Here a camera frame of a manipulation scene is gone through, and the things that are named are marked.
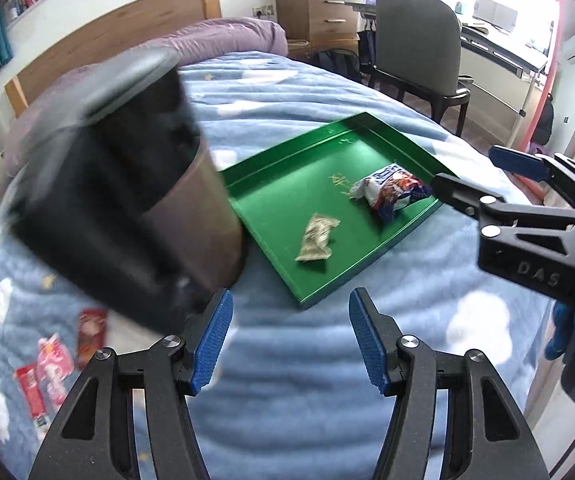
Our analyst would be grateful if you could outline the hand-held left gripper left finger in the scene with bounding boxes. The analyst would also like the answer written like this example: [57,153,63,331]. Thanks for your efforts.
[28,287,236,480]

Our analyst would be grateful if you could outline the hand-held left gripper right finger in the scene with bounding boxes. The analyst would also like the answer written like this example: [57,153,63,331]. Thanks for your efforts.
[348,287,551,480]

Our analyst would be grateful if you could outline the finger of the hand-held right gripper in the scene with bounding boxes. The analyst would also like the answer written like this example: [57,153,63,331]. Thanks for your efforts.
[432,172,575,305]
[488,145,575,206]

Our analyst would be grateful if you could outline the gold snack wrapper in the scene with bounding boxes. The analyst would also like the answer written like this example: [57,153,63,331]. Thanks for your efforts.
[295,212,341,263]

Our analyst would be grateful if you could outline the brown snack packet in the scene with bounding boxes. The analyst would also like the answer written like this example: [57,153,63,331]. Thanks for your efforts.
[76,308,108,368]

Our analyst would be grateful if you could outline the white blue red snack packet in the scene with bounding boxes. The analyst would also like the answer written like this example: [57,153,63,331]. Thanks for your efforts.
[348,162,433,225]

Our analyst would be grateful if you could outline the green metal tray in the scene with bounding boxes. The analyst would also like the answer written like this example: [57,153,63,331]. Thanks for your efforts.
[218,111,461,310]

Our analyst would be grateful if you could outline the pink snack wrapper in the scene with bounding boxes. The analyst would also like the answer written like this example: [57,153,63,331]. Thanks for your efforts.
[36,334,76,408]

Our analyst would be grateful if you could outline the steel trash bin black lid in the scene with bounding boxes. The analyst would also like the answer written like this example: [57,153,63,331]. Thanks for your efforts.
[8,49,249,333]

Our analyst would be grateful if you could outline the long red snack packet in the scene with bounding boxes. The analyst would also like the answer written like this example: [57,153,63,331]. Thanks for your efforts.
[14,364,51,431]

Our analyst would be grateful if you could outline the blue cloud print blanket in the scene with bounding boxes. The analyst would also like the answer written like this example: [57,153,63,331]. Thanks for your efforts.
[0,52,563,480]

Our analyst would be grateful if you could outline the white desk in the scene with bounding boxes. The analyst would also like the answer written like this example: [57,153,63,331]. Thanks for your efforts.
[347,0,551,148]

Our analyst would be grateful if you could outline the red framed mirror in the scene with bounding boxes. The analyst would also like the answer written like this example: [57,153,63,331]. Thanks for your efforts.
[525,0,575,161]

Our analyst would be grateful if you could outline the grey box device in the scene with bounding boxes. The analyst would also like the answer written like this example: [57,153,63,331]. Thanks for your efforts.
[475,0,518,28]

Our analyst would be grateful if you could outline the grey chair black legs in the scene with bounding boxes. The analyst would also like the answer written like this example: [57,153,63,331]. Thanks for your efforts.
[367,0,473,136]

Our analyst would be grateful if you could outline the black backpack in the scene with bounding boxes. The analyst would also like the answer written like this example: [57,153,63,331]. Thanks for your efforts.
[312,49,363,83]

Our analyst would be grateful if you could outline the wooden drawer cabinet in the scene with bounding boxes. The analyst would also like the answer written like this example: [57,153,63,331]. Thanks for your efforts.
[275,0,361,61]

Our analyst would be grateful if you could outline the purple pillow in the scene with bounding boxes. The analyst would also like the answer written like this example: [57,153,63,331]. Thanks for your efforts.
[0,16,288,171]

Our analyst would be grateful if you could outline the wooden headboard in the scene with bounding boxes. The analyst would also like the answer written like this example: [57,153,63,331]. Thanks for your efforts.
[4,0,222,118]

